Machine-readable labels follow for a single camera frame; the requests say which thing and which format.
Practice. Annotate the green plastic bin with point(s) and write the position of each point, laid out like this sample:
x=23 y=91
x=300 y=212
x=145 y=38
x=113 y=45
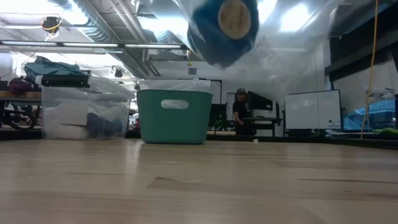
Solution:
x=174 y=124

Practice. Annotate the blue bandage roll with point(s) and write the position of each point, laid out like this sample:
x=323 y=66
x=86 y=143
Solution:
x=211 y=43

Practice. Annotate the clear plastic zip bag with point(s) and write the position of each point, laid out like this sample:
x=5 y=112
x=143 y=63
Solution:
x=280 y=46

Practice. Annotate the black computer case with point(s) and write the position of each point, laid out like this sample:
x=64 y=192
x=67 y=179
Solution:
x=217 y=115

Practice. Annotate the person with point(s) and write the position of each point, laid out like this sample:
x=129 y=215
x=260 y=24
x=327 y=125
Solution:
x=241 y=112

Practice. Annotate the black computer monitor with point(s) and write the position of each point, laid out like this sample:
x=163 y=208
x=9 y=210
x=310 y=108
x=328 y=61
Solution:
x=261 y=101

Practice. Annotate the black standing desk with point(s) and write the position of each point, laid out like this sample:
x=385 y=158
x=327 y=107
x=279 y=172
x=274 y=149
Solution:
x=264 y=119

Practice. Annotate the white whiteboard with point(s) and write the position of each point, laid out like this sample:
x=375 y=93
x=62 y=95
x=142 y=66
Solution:
x=311 y=109

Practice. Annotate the clear plastic storage box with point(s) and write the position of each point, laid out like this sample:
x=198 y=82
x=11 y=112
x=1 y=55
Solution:
x=77 y=109

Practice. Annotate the long ceiling light strip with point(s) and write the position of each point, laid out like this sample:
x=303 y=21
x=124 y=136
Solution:
x=93 y=44

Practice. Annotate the teal cloth pile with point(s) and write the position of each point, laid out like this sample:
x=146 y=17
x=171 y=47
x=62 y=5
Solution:
x=49 y=70

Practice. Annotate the purple bag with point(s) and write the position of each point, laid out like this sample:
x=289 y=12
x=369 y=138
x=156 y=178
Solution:
x=20 y=86

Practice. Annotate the wooden bench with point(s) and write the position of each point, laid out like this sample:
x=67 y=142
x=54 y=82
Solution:
x=18 y=96

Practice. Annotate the green object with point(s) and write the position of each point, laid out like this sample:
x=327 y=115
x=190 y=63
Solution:
x=387 y=132

